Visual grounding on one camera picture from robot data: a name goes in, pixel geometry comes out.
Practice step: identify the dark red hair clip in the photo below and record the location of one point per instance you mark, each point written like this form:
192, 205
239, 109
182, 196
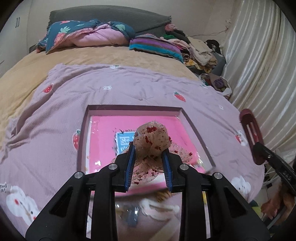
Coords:
253, 135

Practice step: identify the pile of folded clothes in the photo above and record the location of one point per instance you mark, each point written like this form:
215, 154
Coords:
204, 59

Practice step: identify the white wardrobe doors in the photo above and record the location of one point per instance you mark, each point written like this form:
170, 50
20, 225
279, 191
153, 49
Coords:
14, 37

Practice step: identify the navy pink strawberry comforter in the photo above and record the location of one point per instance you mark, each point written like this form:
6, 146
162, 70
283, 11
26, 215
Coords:
92, 33

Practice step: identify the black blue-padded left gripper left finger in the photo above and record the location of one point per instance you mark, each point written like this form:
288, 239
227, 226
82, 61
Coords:
65, 215

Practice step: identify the white pleated curtain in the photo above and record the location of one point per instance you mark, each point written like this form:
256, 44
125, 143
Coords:
260, 68

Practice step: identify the purple shallow cardboard tray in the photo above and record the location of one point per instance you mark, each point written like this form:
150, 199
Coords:
107, 131

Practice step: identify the beige red-dotted mesh scrunchie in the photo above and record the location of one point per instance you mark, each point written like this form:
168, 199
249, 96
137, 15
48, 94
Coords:
150, 140

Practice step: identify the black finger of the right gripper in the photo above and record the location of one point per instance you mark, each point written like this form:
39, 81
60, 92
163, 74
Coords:
262, 154

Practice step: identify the purple teal striped blanket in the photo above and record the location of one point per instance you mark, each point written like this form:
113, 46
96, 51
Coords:
149, 43

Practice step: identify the grey headboard cushion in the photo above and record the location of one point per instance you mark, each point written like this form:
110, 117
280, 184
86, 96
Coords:
142, 21

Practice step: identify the lilac strawberry bunny quilt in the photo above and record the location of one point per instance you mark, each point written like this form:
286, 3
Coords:
40, 147

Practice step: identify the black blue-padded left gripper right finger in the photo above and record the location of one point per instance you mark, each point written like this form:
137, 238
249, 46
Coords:
212, 209

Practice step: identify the tan bed sheet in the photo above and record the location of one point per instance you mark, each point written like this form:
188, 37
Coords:
19, 83

